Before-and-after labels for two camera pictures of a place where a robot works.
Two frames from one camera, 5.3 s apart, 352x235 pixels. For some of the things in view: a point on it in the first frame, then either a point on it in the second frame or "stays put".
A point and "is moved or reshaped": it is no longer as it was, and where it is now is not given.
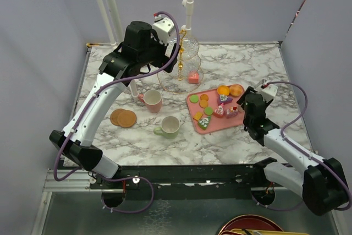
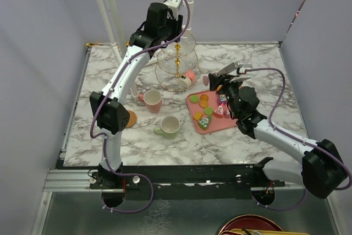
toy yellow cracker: (198, 116) stays put
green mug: (170, 127) stays put
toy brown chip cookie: (204, 97) stays put
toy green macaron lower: (208, 111) stays put
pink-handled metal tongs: (262, 83) → (232, 68)
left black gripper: (164, 60) → (176, 25)
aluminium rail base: (160, 178) stays put
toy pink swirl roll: (193, 78) is moved or reshaped
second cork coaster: (126, 119) stays put
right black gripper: (242, 99) → (215, 81)
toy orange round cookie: (203, 103) stays put
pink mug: (153, 99) stays put
